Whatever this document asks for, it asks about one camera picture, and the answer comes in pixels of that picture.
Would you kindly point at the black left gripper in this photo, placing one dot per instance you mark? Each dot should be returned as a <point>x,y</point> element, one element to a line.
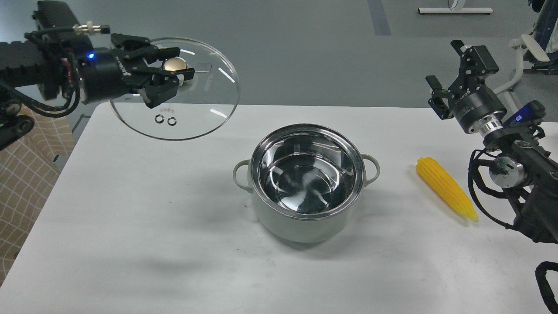
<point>108,73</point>

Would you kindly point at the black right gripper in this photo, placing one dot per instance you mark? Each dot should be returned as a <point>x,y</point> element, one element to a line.
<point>469,98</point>

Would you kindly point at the glass pot lid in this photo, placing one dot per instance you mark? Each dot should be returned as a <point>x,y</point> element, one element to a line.
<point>201,105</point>

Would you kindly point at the yellow corn cob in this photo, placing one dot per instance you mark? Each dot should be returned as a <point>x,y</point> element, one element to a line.
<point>443,184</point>

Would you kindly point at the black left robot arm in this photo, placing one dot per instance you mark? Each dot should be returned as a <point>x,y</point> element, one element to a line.
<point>63,63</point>

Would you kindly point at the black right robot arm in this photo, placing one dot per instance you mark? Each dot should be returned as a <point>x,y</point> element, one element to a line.
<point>512,165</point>

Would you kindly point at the pale green steel pot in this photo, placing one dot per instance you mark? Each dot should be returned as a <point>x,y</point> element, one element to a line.
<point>304,180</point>

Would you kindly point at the white and blue chair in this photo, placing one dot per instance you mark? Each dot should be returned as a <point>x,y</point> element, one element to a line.
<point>539,45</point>

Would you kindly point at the beige checkered cloth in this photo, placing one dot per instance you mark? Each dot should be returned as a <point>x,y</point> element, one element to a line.
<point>27,176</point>

